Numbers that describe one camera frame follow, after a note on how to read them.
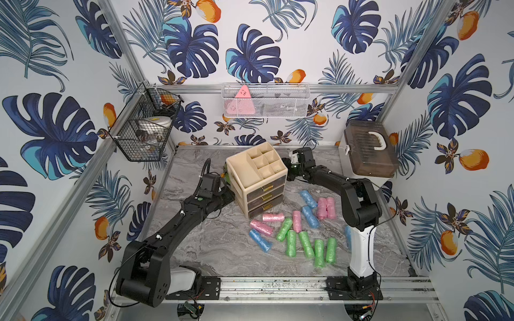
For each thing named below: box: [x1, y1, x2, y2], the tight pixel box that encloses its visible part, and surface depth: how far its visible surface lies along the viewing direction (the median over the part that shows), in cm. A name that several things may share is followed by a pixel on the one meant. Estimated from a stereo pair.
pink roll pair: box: [316, 197, 328, 221], surface depth 96 cm
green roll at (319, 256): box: [314, 238, 325, 269], surface depth 82 cm
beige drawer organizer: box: [225, 141, 288, 219], surface depth 83 cm
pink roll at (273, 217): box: [262, 212, 286, 223], surface depth 92 cm
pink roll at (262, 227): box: [249, 219, 274, 237], surface depth 90 cm
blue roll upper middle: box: [299, 189, 318, 209], surface depth 100 cm
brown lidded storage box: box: [337, 119, 399, 184], surface depth 97 cm
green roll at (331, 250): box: [325, 236, 337, 265], surface depth 83 cm
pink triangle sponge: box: [226, 84, 257, 116], surface depth 92 cm
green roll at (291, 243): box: [285, 229, 297, 258], surface depth 86 cm
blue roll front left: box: [248, 228, 273, 253], surface depth 86 cm
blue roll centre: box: [301, 205, 320, 229], surface depth 93 cm
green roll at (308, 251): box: [298, 231, 316, 260], surface depth 85 cm
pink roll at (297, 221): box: [292, 209, 302, 234], surface depth 92 cm
